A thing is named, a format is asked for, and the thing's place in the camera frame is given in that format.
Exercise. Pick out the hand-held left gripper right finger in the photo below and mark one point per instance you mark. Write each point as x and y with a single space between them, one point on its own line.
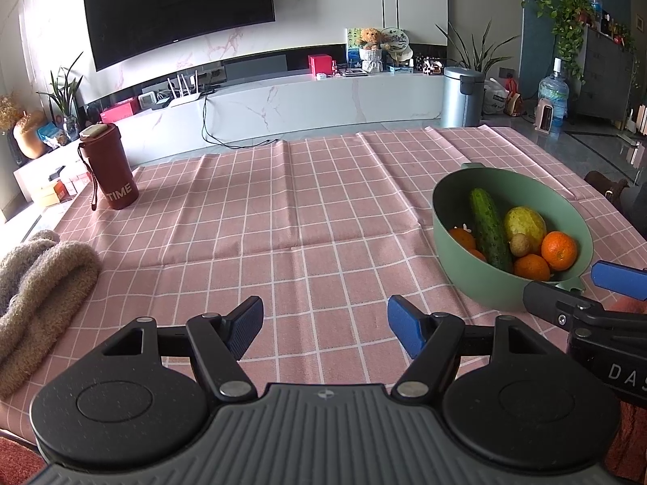
404 323

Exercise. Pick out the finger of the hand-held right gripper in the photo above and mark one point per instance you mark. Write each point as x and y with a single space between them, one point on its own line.
546 295
619 278

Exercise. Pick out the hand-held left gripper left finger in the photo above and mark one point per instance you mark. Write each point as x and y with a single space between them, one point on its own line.
247 323

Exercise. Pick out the orange mandarin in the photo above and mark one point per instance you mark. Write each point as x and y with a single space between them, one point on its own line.
460 238
476 254
530 268
558 250

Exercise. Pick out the green colander bowl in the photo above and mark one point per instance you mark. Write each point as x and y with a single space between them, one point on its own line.
470 283

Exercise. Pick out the yellow-green mango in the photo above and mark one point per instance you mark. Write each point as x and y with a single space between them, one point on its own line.
525 222

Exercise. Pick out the green cucumber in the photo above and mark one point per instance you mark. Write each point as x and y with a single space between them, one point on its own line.
488 227

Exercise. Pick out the dark brown chair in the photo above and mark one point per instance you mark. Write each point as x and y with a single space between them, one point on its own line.
604 184

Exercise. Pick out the pink checkered tablecloth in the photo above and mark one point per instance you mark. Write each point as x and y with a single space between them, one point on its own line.
303 212

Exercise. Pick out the small pink device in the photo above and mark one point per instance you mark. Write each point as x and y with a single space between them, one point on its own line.
545 118

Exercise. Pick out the red orange bag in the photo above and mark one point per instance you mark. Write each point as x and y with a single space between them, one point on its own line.
513 98

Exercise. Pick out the clear water jug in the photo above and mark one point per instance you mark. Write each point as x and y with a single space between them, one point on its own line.
555 88

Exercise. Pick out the grey side cabinet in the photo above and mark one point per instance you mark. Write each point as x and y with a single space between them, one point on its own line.
604 76

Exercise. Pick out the white plastic bag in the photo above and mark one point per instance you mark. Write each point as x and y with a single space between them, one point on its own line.
495 98

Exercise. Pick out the beige fuzzy cloth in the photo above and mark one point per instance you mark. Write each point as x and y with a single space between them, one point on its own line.
45 288

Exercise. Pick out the silver trash can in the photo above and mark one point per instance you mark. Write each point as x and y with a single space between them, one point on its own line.
462 101

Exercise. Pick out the white marble tv cabinet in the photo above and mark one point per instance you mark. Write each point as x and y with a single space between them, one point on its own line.
303 101

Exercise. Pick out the white wifi router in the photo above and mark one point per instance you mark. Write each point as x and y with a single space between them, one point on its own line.
183 95

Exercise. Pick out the small white appliance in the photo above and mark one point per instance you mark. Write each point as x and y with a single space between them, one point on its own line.
149 100

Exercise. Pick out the pink flat box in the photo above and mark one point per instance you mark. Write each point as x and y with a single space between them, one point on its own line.
120 111

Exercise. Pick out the tall leafy plant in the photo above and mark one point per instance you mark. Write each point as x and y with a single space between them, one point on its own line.
477 50

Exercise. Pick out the blue tissue box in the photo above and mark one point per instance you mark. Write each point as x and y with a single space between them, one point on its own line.
399 68

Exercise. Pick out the black white cow figurine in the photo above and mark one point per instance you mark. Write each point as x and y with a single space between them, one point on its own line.
433 65

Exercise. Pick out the hanging vine plant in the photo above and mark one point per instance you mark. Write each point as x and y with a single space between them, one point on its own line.
568 25

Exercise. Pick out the white flower pot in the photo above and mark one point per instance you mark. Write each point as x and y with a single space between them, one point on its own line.
371 60

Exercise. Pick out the red rug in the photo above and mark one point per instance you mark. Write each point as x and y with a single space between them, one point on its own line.
15 450

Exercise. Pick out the red box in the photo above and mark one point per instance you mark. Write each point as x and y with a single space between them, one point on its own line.
322 65

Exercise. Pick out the blue picture book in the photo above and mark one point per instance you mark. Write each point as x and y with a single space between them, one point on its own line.
353 48

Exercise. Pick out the round painted fan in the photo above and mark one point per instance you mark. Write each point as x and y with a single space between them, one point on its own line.
395 40

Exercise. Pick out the dried flowers in vase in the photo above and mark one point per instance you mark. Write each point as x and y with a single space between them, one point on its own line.
30 136

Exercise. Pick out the brown teddy bear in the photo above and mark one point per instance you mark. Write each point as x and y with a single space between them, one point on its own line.
369 38

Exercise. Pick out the potted orchid plant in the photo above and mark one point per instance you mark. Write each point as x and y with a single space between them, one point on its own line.
64 101

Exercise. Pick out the black television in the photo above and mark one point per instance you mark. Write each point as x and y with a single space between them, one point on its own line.
177 10

